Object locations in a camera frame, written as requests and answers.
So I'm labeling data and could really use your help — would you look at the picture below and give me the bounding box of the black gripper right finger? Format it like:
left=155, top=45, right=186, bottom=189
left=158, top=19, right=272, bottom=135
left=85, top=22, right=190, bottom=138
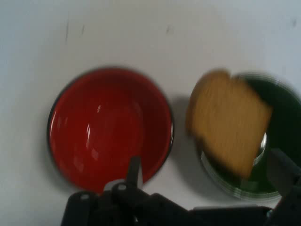
left=266, top=148, right=301, bottom=226

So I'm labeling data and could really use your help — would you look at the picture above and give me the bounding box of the brown bread slice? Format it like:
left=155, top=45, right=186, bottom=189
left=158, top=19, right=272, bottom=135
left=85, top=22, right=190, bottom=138
left=185, top=69, right=273, bottom=179

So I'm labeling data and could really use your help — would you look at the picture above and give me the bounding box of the dark green round plate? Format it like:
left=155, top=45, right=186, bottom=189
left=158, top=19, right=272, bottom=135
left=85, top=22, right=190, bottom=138
left=196, top=73, right=301, bottom=201

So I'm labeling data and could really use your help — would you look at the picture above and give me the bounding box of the red bowl with black rim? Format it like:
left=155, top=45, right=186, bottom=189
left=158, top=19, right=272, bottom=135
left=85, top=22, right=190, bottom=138
left=48, top=67, right=176, bottom=195

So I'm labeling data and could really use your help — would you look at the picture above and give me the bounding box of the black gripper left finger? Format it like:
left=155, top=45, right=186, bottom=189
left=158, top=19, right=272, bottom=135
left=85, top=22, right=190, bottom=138
left=60, top=156, right=193, bottom=226

